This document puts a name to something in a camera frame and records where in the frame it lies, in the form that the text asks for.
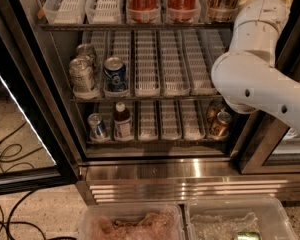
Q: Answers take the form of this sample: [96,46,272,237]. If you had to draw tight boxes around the small redbull can bottom shelf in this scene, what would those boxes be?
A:
[88,113,108,141]

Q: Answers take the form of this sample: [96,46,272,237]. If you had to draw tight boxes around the blue pepsi can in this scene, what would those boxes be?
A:
[103,56,128,92]

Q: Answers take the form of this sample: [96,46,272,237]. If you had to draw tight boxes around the silver can front left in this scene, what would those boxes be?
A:
[69,58,96,93]

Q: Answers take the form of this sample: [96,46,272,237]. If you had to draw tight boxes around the clear plastic bin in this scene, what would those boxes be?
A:
[184,196,298,240]
[78,202,185,240]

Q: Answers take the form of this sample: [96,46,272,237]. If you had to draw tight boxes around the green can in bin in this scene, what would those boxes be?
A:
[235,232,262,240]

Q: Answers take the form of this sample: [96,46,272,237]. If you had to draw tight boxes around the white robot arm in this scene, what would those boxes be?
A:
[211,0,300,134]

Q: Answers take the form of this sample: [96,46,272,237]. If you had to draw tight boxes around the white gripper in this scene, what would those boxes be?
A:
[234,0,293,33]

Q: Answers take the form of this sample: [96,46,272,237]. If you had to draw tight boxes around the open glass fridge door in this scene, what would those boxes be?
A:
[0,0,79,195]

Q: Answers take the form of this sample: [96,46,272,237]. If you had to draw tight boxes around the left clear plastic bin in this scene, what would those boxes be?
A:
[78,202,185,240]

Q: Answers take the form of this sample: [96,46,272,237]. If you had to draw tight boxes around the gold can front bottom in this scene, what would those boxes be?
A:
[210,111,232,137]

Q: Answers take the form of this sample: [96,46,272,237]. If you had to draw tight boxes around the black floor cable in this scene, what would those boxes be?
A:
[0,100,78,240]

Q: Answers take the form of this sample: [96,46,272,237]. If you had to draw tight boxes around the brown bottle white cap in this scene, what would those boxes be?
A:
[114,102,133,139]

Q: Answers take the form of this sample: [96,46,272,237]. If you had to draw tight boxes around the silver can rear left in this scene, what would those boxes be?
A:
[76,43,97,66]

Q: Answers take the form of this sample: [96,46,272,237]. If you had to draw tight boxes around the silver can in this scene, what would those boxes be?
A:
[76,43,97,66]
[69,58,96,93]

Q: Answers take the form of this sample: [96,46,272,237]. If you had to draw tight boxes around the stainless fridge base grille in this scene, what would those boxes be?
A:
[76,159,300,205]

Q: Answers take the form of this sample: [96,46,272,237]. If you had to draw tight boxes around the gold can rear bottom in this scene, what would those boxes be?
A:
[206,100,226,123]

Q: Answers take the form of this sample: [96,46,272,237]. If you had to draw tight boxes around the right clear plastic bin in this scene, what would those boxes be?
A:
[184,196,298,240]

